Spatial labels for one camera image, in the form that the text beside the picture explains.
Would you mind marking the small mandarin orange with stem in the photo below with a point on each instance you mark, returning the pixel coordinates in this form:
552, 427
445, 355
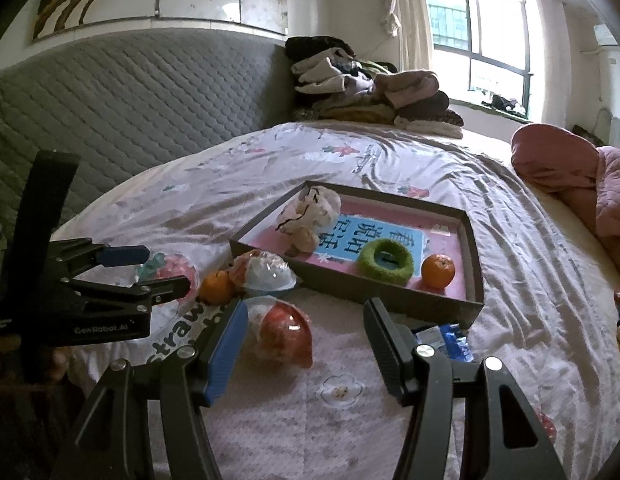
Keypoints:
215, 287

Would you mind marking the cream plush toy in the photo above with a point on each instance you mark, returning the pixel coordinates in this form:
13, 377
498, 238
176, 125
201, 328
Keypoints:
310, 215

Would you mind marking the large mandarin orange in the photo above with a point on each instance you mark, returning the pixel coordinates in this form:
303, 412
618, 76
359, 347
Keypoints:
438, 271

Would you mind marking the window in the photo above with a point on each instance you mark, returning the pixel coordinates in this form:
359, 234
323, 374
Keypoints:
490, 35

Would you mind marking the cream curtain with tie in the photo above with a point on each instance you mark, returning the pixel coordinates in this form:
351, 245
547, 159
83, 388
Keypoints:
405, 10

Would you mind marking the pink quilt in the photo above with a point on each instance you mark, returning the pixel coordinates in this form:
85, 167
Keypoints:
565, 165

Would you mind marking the blue snack packet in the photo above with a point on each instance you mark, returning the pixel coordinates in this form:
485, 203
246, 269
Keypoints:
450, 345

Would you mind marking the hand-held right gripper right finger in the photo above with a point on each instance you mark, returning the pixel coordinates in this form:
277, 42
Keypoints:
385, 345

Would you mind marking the white air conditioner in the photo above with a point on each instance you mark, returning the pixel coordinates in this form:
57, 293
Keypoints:
605, 36

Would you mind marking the plain cream curtain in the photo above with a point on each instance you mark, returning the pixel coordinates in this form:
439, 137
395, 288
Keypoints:
550, 60

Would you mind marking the grey quilted headboard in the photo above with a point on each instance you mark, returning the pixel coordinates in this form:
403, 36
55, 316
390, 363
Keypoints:
139, 95

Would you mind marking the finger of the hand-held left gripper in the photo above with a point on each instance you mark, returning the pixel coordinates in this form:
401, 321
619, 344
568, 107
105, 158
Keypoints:
139, 291
122, 256

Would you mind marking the pile of folded clothes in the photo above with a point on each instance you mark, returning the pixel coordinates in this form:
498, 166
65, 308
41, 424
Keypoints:
370, 90

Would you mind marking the floral bed sheet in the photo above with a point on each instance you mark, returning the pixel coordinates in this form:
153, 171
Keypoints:
515, 310

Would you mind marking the dark cloth bundle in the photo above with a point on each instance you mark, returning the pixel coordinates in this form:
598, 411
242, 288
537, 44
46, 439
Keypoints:
505, 104

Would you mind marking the person's left hand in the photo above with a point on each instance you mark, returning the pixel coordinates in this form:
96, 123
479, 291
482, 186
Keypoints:
54, 362

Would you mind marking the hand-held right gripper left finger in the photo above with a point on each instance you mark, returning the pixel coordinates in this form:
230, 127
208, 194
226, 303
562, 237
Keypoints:
224, 345

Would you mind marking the red fruit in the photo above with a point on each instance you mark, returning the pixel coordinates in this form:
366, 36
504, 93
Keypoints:
285, 335

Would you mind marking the brown cardboard box tray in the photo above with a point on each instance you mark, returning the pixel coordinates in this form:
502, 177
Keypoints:
370, 300

